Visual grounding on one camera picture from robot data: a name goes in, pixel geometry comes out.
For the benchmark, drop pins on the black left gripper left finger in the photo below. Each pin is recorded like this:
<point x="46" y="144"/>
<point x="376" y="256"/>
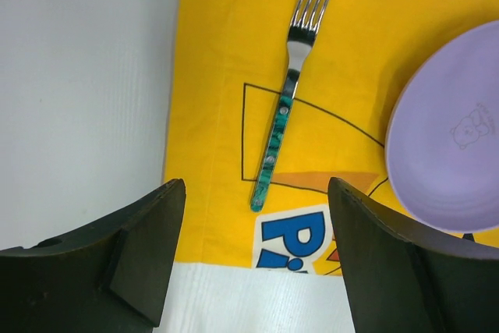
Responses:
<point x="110" y="275"/>

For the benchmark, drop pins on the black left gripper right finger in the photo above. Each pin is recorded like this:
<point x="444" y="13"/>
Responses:
<point x="403" y="276"/>

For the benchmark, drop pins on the lilac plastic plate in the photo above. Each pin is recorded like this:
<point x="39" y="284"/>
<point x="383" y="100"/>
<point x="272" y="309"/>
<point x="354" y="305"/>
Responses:
<point x="441" y="148"/>

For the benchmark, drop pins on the yellow Pikachu cloth placemat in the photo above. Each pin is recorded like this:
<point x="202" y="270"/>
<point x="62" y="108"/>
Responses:
<point x="230" y="66"/>

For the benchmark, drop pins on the fork with green handle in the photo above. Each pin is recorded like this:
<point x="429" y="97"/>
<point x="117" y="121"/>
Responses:
<point x="302" y="33"/>

